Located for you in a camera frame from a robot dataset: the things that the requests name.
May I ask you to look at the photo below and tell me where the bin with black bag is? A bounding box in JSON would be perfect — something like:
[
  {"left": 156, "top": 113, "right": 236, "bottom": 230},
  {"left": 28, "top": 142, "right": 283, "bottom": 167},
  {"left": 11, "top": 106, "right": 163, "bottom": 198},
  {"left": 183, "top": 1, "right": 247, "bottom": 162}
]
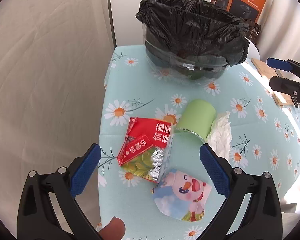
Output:
[{"left": 136, "top": 0, "right": 250, "bottom": 80}]

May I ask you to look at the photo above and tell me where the white curtain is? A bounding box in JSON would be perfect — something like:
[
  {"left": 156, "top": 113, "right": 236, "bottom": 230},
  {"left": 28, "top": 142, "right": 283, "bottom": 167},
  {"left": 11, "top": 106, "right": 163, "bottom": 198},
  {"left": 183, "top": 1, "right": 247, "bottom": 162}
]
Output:
[{"left": 259, "top": 0, "right": 300, "bottom": 63}]

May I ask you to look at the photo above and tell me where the green cup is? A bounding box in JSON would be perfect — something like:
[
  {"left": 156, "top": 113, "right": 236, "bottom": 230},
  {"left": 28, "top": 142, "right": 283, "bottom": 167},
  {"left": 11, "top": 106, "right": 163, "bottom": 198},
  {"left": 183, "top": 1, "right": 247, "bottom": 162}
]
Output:
[{"left": 174, "top": 99, "right": 217, "bottom": 140}]

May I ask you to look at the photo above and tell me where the white chair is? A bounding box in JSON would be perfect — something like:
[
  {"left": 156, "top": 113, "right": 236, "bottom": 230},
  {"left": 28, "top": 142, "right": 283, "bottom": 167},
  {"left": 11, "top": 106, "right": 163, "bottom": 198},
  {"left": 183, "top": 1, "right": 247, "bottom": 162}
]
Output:
[{"left": 245, "top": 37, "right": 261, "bottom": 59}]

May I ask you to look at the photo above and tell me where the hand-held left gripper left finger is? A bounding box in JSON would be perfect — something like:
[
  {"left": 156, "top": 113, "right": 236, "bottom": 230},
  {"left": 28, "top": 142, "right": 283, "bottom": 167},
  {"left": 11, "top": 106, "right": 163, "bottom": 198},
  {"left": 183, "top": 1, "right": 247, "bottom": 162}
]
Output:
[{"left": 17, "top": 144, "right": 102, "bottom": 240}]

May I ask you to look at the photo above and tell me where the person's left hand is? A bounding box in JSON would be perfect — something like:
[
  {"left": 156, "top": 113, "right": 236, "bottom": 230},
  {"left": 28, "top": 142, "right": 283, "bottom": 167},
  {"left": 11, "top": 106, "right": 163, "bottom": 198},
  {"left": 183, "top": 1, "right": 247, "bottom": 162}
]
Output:
[{"left": 100, "top": 216, "right": 126, "bottom": 240}]

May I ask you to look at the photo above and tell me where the beige cloth backdrop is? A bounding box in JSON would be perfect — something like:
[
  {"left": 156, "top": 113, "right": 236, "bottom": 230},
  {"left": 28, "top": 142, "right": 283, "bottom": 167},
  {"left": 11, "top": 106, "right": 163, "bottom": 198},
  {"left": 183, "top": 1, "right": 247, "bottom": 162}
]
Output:
[{"left": 0, "top": 0, "right": 117, "bottom": 240}]

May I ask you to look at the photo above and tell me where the cartoon pig packet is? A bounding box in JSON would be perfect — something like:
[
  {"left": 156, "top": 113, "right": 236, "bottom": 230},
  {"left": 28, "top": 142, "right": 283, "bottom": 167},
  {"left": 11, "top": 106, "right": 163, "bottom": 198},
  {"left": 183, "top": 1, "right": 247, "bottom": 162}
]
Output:
[{"left": 151, "top": 169, "right": 212, "bottom": 222}]

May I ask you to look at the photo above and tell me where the brown suede handbag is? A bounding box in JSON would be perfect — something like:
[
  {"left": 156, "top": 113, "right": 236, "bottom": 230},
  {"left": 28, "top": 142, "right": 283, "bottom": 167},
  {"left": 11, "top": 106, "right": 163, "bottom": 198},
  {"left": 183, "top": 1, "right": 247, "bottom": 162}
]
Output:
[{"left": 249, "top": 21, "right": 262, "bottom": 43}]

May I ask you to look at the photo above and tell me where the orange cardboard box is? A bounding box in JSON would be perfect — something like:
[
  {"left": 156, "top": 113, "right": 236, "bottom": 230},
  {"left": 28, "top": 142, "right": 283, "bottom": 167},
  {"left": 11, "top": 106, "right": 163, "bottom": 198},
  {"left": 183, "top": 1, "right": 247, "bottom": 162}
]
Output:
[{"left": 226, "top": 0, "right": 267, "bottom": 23}]

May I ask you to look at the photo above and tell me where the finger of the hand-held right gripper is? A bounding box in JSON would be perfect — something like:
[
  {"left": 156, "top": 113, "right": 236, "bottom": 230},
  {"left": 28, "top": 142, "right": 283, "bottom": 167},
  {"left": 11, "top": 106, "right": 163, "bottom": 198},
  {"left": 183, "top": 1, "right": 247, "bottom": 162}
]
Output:
[
  {"left": 266, "top": 57, "right": 300, "bottom": 75},
  {"left": 269, "top": 76, "right": 300, "bottom": 94}
]

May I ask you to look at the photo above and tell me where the red snack wrapper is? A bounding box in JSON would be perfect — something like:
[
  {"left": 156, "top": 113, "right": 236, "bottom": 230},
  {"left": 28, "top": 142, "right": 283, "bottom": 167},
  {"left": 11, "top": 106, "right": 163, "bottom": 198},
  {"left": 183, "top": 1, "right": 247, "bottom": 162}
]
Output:
[{"left": 117, "top": 117, "right": 174, "bottom": 183}]

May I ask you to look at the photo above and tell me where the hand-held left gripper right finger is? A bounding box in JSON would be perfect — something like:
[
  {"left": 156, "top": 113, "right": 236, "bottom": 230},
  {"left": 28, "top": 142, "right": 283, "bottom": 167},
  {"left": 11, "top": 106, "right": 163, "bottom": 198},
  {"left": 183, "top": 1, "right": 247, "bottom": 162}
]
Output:
[{"left": 197, "top": 144, "right": 283, "bottom": 240}]

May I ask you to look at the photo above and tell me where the white tissue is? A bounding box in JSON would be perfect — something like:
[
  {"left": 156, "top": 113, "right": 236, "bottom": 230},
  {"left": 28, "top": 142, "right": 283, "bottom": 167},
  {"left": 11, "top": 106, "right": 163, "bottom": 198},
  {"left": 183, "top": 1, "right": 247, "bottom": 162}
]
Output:
[{"left": 206, "top": 112, "right": 232, "bottom": 160}]

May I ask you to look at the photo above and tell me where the blue daisy tablecloth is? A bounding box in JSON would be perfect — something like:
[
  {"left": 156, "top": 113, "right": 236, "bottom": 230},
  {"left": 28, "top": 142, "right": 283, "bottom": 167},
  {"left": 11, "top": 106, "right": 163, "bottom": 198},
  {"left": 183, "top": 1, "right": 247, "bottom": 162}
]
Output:
[{"left": 97, "top": 44, "right": 300, "bottom": 240}]

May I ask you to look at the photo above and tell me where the wooden cutting board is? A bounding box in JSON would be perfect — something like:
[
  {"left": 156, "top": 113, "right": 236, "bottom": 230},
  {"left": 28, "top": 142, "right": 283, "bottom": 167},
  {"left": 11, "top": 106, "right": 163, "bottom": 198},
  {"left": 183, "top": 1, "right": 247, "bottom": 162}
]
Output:
[{"left": 250, "top": 57, "right": 294, "bottom": 106}]

